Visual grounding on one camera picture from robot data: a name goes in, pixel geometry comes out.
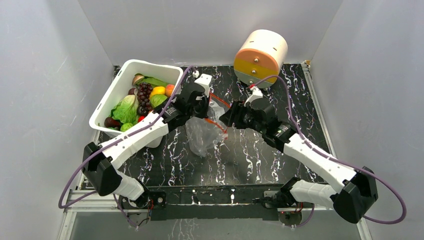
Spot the clear zip top bag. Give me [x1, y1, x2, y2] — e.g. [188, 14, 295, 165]
[185, 93, 230, 157]

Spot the dark purple grape bunch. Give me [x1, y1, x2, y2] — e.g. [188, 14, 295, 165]
[136, 82, 153, 117]

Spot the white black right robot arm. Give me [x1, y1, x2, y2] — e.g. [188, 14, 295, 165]
[219, 98, 378, 224]

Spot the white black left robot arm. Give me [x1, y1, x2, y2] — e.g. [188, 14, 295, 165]
[81, 76, 211, 208]

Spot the orange peach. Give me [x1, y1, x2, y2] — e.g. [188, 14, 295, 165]
[165, 84, 175, 98]

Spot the yellow lemon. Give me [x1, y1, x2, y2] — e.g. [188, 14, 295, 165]
[150, 86, 166, 97]

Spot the green cabbage ball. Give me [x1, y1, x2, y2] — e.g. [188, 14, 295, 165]
[150, 94, 168, 108]

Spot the dark green leaf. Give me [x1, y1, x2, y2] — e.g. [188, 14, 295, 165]
[135, 73, 168, 87]

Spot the red pepper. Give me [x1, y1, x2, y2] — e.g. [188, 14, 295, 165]
[137, 116, 146, 123]

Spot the round pastel drawer cabinet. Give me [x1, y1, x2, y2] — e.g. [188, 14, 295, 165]
[233, 29, 288, 89]

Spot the green lettuce leaf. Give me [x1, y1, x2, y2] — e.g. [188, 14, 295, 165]
[110, 94, 139, 124]

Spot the small green sprout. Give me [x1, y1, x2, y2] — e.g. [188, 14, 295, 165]
[119, 123, 134, 132]

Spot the dark red plum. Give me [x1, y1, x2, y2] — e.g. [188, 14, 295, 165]
[104, 117, 121, 129]

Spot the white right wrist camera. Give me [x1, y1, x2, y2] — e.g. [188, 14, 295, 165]
[244, 86, 263, 107]

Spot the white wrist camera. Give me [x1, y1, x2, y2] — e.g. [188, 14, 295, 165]
[194, 73, 213, 98]
[244, 86, 263, 107]

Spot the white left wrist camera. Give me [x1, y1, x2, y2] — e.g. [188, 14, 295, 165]
[194, 73, 213, 98]

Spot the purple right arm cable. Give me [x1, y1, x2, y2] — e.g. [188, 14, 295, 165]
[248, 75, 407, 228]

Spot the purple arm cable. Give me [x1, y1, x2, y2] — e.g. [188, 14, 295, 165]
[58, 65, 200, 229]
[248, 75, 407, 228]

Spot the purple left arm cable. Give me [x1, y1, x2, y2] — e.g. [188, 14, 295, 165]
[58, 65, 200, 229]

